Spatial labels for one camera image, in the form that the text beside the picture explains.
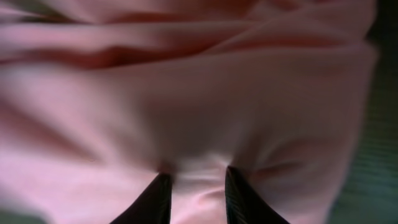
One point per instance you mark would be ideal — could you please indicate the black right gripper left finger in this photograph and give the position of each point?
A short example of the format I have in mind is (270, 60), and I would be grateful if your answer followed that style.
(153, 206)

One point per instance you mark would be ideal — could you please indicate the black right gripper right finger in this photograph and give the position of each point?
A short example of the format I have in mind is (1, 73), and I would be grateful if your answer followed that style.
(244, 205)

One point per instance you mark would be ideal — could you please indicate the salmon pink shirt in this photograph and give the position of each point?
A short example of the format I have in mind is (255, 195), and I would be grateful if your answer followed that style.
(98, 97)

